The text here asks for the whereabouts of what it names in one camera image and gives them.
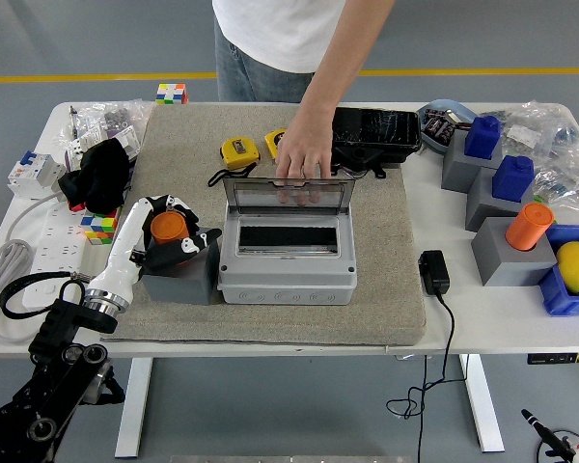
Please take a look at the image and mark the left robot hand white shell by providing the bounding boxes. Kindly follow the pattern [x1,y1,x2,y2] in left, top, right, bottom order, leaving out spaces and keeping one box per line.
[87,194,223,303]

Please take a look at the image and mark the person's left hand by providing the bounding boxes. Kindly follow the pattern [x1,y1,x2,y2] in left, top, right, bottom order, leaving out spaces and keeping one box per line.
[273,109,337,206]

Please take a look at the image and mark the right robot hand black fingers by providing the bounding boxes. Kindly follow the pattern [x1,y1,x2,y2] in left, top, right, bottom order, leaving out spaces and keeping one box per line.
[519,408,579,463]

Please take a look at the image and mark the orange cylinder battery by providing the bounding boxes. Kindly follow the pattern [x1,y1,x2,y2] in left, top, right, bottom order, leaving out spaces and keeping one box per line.
[150,210,190,245]
[505,202,556,252]

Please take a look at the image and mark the grey block with round hole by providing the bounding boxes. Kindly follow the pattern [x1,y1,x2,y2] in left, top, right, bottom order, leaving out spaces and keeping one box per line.
[141,235,221,307]

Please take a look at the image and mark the grey plastic electrical box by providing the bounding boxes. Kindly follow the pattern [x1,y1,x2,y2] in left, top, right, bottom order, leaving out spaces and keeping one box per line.
[217,202,359,306]

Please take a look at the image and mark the white power strip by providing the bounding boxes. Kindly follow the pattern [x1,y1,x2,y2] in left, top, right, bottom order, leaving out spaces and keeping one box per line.
[21,201,91,310]

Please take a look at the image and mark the white table leg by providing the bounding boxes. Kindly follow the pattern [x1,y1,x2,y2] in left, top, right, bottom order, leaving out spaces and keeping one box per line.
[457,353,506,453]
[114,356,154,459]

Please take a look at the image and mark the black plastic tray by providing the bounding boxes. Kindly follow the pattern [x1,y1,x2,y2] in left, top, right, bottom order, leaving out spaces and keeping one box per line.
[330,106,424,168]

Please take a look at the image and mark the black table control panel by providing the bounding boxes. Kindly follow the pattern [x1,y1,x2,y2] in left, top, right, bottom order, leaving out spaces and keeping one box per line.
[527,351,579,366]

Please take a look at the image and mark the black cloth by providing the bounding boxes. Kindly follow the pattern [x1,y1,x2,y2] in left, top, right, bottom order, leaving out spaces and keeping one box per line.
[57,139,132,216]

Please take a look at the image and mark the white terminal block pack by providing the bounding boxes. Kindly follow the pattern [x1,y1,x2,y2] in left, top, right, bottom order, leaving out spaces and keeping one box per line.
[66,123,142,168]

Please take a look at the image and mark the person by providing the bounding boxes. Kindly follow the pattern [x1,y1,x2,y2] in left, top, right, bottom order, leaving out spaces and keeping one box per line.
[211,0,397,105]

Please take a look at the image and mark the clear bags of small parts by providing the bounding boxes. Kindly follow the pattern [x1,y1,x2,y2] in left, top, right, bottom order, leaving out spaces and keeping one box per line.
[52,98,154,160]

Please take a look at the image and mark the blue plastic bin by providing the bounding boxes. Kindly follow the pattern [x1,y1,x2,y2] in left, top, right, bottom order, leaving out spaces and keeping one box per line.
[538,224,579,317]

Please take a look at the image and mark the dark packets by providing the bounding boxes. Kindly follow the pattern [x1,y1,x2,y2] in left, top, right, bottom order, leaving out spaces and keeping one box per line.
[423,108,472,145]

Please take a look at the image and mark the colourful puzzle cube white faces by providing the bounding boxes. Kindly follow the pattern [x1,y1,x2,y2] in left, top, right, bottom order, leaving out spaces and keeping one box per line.
[154,82,190,105]

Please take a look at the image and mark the light blue bowl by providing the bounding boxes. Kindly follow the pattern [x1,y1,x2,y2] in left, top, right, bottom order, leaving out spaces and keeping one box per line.
[416,98,479,155]

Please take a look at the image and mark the grey block holder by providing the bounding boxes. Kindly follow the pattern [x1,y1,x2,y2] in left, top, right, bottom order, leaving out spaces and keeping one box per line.
[440,129,504,194]
[471,216,559,287]
[464,166,537,232]

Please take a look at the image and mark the grey-brown mat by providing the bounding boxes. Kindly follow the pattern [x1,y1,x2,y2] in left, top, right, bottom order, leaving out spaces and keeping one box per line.
[100,103,427,346]

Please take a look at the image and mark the blue plastic bottle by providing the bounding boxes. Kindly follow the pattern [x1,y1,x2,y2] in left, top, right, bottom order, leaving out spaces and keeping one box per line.
[491,153,536,203]
[463,115,503,160]

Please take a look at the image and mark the clear bags of components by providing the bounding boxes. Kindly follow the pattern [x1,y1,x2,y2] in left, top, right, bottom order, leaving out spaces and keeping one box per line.
[499,99,579,226]

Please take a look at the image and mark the thin black cable loop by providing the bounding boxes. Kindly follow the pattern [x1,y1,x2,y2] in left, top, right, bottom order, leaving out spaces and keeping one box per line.
[535,426,579,463]

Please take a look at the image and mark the black triangular bracket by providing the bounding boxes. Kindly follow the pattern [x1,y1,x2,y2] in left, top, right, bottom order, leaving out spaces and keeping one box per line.
[330,144,387,179]

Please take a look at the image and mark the yellow tape measure black strap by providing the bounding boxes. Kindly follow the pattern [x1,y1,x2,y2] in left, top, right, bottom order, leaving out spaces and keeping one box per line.
[207,137,262,188]

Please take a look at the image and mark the white circuit breaker blue switch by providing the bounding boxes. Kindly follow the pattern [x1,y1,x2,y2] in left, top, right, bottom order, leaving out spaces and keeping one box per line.
[7,149,68,202]

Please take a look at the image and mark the black power adapter with cord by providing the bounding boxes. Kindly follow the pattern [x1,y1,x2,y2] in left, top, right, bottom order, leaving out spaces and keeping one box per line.
[384,249,470,463]

